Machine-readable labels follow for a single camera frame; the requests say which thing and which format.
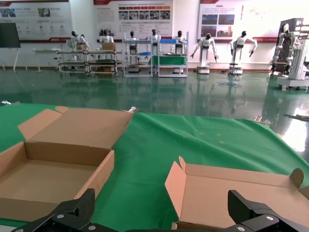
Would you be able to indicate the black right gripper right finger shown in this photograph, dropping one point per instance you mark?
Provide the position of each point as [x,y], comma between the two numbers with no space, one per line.
[243,212]

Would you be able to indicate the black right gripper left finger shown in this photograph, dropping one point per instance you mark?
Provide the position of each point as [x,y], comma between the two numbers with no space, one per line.
[84,205]

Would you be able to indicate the plain cardboard box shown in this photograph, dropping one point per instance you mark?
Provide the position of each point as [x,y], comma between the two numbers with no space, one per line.
[207,193]

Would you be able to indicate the cardboard box with round hole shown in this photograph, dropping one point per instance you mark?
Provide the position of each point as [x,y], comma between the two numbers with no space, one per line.
[72,135]

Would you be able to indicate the green table cloth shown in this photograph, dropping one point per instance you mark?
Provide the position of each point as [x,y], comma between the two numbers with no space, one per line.
[181,145]

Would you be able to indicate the low metal pipe rack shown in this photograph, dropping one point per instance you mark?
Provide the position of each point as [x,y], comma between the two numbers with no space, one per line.
[102,63]
[72,63]

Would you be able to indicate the tall white shelf rack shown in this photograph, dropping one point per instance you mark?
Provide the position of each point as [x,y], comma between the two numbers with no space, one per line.
[142,40]
[172,75]

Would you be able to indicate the white table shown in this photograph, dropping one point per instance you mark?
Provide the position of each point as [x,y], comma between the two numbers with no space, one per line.
[44,50]

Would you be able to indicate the small brown carton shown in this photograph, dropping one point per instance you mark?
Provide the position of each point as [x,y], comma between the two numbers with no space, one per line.
[108,46]

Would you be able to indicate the blue plastic tray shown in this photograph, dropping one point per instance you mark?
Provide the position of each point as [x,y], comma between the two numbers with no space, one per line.
[144,53]
[169,41]

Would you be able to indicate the green storage bin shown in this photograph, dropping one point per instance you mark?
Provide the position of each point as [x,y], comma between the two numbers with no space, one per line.
[169,60]

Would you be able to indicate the dark board on white stand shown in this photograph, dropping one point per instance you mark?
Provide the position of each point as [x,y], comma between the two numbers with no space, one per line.
[9,35]

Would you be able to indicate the wall poster panel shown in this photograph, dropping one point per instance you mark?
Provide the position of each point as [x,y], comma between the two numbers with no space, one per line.
[217,14]
[36,21]
[135,14]

